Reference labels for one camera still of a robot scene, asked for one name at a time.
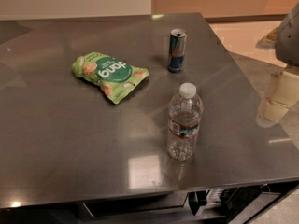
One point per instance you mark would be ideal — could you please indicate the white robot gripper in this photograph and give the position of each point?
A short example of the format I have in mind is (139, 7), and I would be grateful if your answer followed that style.
(289, 42)

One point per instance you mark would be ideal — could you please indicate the blue silver redbull can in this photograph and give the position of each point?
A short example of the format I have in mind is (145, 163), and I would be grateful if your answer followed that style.
(177, 46)

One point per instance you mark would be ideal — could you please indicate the clear plastic water bottle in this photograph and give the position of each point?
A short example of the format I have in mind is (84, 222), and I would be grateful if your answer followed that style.
(184, 120)

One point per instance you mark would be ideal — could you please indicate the black equipment under table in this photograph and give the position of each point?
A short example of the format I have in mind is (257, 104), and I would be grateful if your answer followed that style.
(232, 201)

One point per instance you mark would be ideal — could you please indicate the green dang snack bag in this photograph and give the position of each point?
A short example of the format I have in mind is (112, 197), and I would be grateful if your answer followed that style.
(117, 79)

